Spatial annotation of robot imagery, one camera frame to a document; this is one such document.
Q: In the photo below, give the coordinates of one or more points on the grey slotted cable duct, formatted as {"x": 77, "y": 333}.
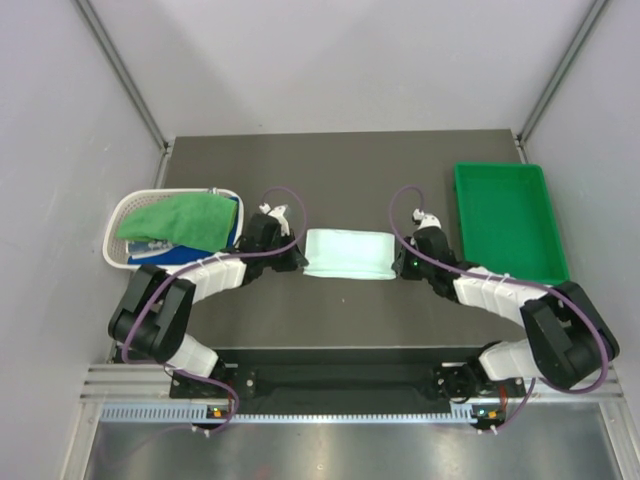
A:
{"x": 204, "y": 414}

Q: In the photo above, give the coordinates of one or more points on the aluminium corner post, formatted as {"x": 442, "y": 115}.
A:
{"x": 91, "y": 18}
{"x": 570, "y": 55}

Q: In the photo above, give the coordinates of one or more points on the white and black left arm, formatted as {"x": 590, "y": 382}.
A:
{"x": 152, "y": 316}

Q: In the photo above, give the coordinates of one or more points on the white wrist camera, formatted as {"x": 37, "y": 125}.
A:
{"x": 422, "y": 219}
{"x": 281, "y": 213}

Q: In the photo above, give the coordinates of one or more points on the right aluminium corner post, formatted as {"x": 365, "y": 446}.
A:
{"x": 570, "y": 55}

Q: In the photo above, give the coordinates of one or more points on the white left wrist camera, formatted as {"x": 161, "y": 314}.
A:
{"x": 281, "y": 213}

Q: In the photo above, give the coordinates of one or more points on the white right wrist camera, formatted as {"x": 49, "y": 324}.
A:
{"x": 422, "y": 219}

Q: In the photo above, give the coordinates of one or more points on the green plastic bin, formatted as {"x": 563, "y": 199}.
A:
{"x": 507, "y": 221}

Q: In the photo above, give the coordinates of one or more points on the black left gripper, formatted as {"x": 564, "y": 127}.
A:
{"x": 294, "y": 261}

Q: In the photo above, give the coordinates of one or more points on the pale mint towel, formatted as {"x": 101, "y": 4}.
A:
{"x": 349, "y": 254}

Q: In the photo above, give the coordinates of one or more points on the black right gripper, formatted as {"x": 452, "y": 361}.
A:
{"x": 401, "y": 266}

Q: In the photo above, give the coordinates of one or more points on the white plastic basket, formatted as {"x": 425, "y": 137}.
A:
{"x": 115, "y": 251}

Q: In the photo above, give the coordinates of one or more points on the green towel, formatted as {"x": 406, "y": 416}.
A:
{"x": 197, "y": 220}

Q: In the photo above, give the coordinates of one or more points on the left aluminium corner post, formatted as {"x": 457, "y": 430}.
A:
{"x": 91, "y": 18}

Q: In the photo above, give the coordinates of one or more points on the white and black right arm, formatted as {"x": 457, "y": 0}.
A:
{"x": 568, "y": 346}

